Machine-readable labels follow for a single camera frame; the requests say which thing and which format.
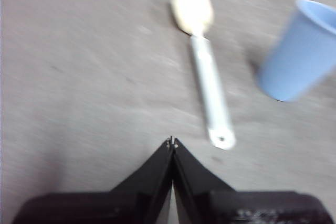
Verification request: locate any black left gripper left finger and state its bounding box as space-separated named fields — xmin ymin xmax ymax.
xmin=12 ymin=137 xmax=174 ymax=224

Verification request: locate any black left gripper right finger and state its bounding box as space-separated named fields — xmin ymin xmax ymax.
xmin=172 ymin=136 xmax=336 ymax=224

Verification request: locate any grey-handled cream sponge cup brush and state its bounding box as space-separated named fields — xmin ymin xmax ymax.
xmin=170 ymin=0 xmax=237 ymax=151

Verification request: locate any blue ribbed plastic cup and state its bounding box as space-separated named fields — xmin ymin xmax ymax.
xmin=257 ymin=0 xmax=336 ymax=103

